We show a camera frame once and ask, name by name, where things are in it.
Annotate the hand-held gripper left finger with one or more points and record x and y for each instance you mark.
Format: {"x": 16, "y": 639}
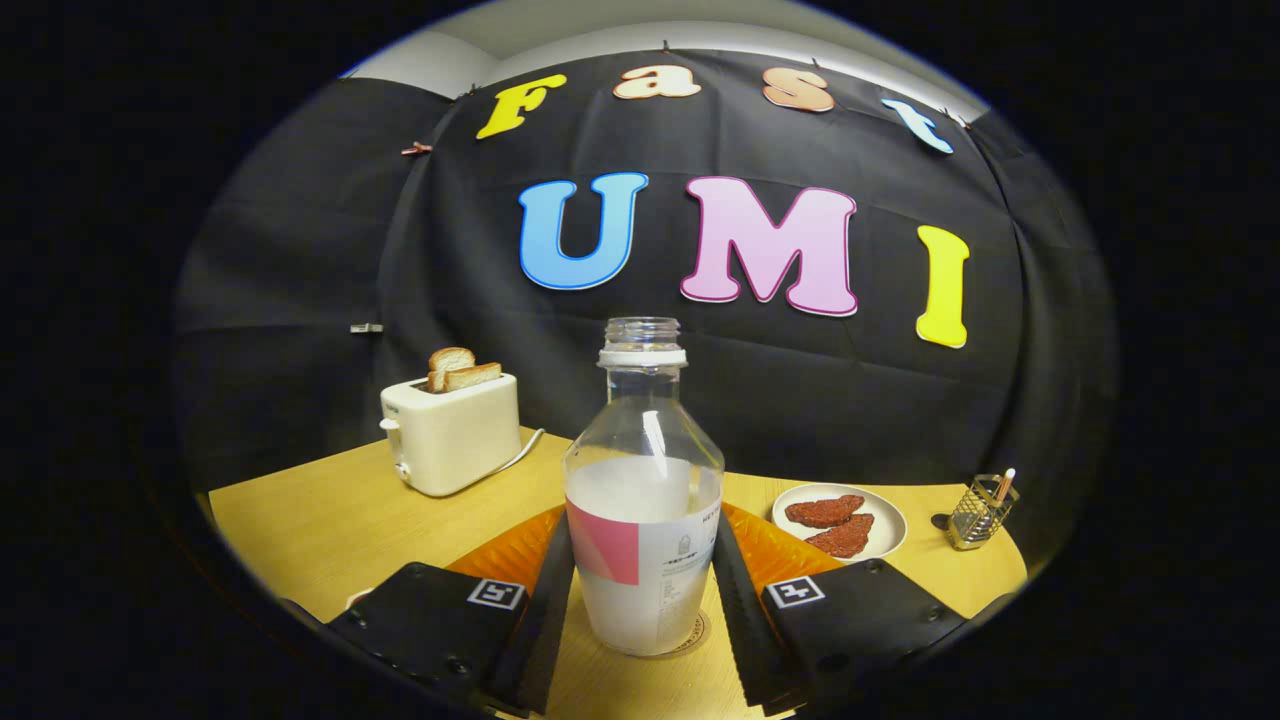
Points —
{"x": 540, "y": 650}

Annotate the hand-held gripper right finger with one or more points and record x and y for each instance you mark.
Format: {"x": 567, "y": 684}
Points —
{"x": 745, "y": 650}

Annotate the round wooden coaster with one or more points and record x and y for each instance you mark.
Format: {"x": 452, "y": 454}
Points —
{"x": 700, "y": 632}

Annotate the clear juice bottle red label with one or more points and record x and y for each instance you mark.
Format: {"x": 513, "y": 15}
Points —
{"x": 640, "y": 580}

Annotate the brown meat piece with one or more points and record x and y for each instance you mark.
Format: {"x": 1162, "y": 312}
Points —
{"x": 845, "y": 537}
{"x": 825, "y": 510}

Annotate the white round plate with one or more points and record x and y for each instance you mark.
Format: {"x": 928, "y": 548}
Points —
{"x": 888, "y": 525}

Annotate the cream toaster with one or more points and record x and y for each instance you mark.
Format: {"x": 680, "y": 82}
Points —
{"x": 450, "y": 440}

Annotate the wooden table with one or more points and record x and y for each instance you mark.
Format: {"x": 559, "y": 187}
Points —
{"x": 320, "y": 520}

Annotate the black backdrop cloth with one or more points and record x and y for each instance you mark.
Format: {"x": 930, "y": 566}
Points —
{"x": 800, "y": 400}

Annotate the toast slice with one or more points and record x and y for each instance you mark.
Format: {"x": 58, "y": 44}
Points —
{"x": 450, "y": 360}
{"x": 475, "y": 377}

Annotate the thin stick white tip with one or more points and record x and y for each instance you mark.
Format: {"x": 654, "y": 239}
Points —
{"x": 1003, "y": 485}

